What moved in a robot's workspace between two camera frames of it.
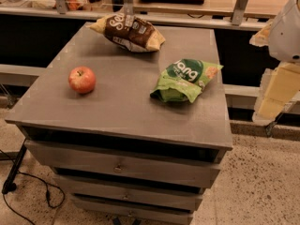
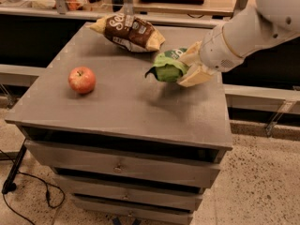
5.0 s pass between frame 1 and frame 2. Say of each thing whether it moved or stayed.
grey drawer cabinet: stayed
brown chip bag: stayed
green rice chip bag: moved
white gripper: moved
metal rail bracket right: stayed
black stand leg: stayed
